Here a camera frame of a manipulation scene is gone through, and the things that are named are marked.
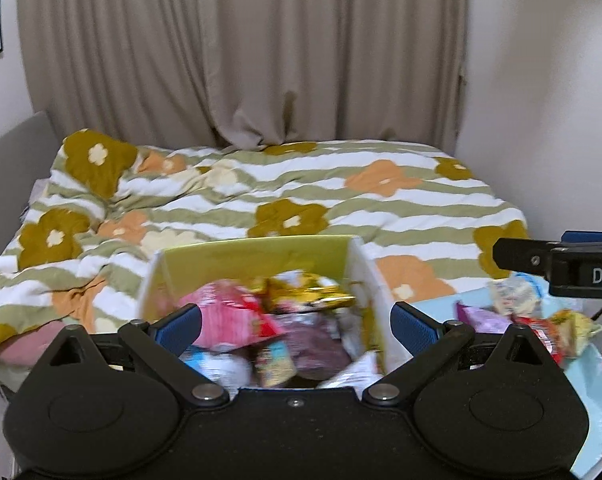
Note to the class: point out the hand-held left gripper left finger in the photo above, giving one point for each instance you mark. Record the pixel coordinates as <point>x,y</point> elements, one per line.
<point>178,327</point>

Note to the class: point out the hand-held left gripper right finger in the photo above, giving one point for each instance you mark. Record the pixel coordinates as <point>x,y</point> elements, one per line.
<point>413,327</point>

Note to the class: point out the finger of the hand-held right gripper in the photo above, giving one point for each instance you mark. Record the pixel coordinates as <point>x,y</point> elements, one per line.
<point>521,257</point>
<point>591,236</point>

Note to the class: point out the pink and red snack packet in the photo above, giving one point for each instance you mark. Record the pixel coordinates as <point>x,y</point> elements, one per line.
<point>226,315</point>

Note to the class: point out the large white snack packet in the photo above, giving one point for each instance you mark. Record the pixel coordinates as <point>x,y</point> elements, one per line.
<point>353,371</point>

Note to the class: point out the dark purple snack packet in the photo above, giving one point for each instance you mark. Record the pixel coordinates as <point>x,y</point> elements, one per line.
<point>316,350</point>

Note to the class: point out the brown cartoon snack packet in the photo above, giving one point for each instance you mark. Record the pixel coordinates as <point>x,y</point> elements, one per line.
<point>276,365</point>

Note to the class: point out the yellow-green cardboard box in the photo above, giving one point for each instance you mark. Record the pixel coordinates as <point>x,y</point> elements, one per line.
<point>261,260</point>

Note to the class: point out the small gold snack packet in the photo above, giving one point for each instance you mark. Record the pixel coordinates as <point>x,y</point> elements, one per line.
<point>306,292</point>

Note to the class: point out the pale green snack packet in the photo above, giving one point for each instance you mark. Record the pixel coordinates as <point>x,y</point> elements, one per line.
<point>578,332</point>

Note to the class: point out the light purple snack packet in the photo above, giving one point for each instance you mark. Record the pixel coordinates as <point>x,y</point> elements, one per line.
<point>481,319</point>

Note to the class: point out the light blue daisy mat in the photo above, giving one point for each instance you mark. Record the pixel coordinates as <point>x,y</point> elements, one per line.
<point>596,390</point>

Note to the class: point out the pink cloth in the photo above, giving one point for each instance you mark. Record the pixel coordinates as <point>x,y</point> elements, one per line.
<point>26,347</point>

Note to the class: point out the floral striped blanket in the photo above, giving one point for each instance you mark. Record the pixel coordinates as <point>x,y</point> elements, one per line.
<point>331,185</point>

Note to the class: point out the grey bed headboard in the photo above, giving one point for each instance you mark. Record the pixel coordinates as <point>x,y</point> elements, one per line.
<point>11,160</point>

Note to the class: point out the beige curtain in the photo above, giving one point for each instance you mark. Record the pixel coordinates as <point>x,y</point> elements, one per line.
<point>231,50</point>

